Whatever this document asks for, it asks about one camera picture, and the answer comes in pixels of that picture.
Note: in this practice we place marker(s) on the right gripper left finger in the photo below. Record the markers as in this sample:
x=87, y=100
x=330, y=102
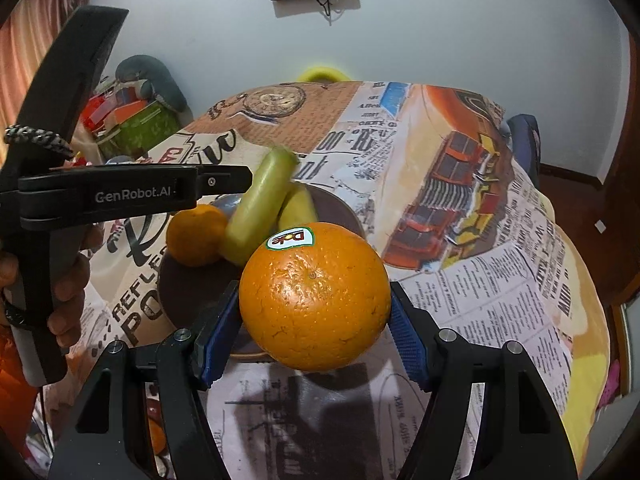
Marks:
x=108, y=434

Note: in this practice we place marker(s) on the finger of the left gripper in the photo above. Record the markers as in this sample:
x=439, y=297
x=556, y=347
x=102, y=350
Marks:
x=215, y=180

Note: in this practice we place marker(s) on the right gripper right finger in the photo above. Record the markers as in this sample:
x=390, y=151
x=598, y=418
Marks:
x=521, y=432

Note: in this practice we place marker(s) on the green banana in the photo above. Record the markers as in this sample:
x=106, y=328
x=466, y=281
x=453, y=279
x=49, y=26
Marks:
x=297, y=209
x=257, y=212

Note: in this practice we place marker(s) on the large orange with Dole sticker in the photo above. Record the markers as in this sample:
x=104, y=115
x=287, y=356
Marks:
x=315, y=297

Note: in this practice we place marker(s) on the left hand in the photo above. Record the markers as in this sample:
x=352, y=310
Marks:
x=64, y=322

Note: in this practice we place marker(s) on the small mandarin orange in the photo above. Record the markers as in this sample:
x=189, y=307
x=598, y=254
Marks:
x=193, y=236

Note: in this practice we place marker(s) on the green patterned box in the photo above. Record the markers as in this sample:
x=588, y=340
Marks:
x=139, y=133

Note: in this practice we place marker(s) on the grey neck pillow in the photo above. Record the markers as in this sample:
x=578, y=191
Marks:
x=161, y=85

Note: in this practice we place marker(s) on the dark round plate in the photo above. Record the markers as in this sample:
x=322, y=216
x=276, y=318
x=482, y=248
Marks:
x=185, y=292

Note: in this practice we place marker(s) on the yellow cushion behind table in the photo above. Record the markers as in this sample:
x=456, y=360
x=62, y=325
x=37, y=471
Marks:
x=322, y=74

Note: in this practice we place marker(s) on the peach curtain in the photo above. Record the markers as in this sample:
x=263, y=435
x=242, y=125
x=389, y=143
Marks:
x=26, y=36

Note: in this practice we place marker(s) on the newspaper print tablecloth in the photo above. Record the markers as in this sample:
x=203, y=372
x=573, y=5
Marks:
x=455, y=220

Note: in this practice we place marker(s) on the blue chair back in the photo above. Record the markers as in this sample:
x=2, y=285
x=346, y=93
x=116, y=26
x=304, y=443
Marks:
x=525, y=138

